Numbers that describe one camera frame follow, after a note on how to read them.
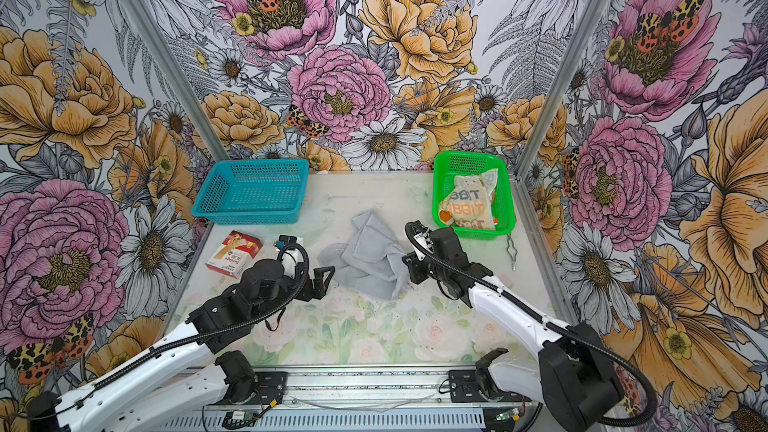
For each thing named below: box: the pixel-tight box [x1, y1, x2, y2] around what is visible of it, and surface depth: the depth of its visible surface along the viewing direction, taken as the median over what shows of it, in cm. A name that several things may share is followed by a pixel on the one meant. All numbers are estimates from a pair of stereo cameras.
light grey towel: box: [317, 211, 408, 300], surface depth 94 cm
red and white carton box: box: [205, 230, 263, 279], surface depth 96 cm
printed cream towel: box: [438, 168, 499, 231], surface depth 110 cm
